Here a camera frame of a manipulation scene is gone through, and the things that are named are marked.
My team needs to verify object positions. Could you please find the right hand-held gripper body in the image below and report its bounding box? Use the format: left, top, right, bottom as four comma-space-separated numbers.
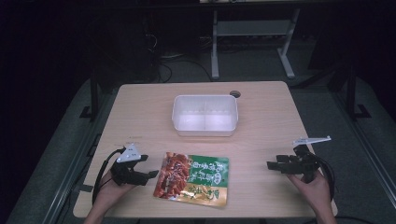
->
287, 135, 332, 184

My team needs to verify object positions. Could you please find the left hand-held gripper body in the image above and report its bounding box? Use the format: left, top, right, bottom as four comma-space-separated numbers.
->
110, 143, 149, 187

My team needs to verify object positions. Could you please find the green and red snack packet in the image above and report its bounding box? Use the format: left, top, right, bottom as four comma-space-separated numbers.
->
152, 151, 231, 209

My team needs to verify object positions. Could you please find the person's left hand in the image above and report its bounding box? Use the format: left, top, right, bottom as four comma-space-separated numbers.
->
92, 170, 135, 217

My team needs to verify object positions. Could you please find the person's right hand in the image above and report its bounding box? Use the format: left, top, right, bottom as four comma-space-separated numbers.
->
286, 170, 333, 217

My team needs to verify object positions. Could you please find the white plastic container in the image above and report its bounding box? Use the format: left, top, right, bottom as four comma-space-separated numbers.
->
171, 94, 239, 137

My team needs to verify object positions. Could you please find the black metal stand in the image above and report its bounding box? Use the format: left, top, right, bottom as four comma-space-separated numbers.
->
345, 64, 372, 121
79, 67, 101, 123

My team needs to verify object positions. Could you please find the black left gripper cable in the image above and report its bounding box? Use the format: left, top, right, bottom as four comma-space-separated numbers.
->
92, 147, 126, 205

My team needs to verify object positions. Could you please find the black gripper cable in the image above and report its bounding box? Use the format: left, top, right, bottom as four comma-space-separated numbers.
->
313, 154, 337, 201
92, 147, 126, 205

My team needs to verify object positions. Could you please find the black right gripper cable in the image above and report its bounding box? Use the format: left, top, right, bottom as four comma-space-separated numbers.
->
313, 154, 337, 201

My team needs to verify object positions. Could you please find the black floor cable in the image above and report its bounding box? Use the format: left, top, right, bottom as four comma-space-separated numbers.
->
158, 58, 214, 84

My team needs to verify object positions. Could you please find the white metal desk frame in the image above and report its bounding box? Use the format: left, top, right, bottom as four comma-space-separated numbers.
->
210, 7, 301, 80

